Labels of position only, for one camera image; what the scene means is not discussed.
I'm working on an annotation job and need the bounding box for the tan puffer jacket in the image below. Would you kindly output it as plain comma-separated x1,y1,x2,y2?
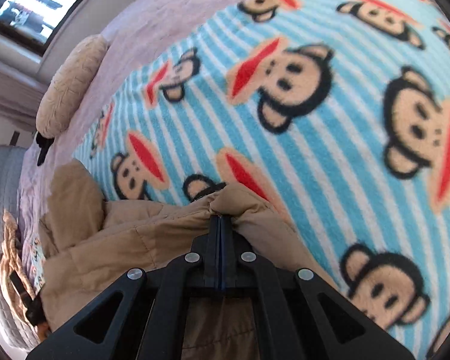
37,157,341,360

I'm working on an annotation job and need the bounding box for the black garment on bed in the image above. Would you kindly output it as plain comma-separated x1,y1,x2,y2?
35,133,55,167

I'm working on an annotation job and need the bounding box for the orange striped plush garment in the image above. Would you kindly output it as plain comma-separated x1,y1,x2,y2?
0,210,49,343

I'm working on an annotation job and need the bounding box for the blue striped monkey blanket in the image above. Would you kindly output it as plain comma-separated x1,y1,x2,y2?
73,0,450,359

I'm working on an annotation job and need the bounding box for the round cream cushion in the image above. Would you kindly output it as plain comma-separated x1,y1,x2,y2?
35,34,109,139

